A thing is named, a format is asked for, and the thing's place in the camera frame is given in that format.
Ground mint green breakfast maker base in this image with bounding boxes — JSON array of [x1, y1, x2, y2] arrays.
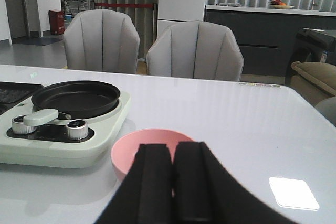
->
[[1, 83, 131, 168]]

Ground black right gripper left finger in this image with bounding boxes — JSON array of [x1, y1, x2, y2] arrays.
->
[[97, 144, 172, 223]]

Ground black round frying pan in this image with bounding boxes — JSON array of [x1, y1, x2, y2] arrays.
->
[[23, 80, 121, 126]]

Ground silver control knob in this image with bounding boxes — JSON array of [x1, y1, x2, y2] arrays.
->
[[12, 115, 37, 135], [65, 119, 89, 140]]

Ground grey upholstered chair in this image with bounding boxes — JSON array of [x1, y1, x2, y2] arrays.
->
[[63, 9, 140, 74], [146, 21, 244, 81]]

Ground fruit plate on counter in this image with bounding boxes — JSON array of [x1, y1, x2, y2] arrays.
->
[[268, 0, 294, 9]]

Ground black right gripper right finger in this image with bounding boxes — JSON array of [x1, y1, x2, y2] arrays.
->
[[173, 142, 292, 223]]

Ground pink plastic bowl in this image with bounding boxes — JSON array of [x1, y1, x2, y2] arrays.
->
[[110, 129, 194, 182]]

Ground red trash bin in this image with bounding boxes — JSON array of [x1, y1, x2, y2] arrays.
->
[[48, 10, 65, 35]]

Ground left grey upholstered chair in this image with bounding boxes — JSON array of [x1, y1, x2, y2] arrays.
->
[[63, 9, 140, 74]]

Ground dark kitchen counter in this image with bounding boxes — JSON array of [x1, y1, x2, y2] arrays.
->
[[205, 5, 335, 77]]

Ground dark washing machine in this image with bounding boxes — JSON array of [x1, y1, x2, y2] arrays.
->
[[285, 28, 335, 85]]

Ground right grey upholstered chair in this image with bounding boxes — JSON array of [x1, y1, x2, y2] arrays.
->
[[146, 21, 244, 81]]

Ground left silver control knob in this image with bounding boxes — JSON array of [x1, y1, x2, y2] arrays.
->
[[12, 115, 37, 135]]

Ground right silver control knob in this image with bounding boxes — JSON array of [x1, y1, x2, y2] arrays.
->
[[65, 119, 89, 140]]

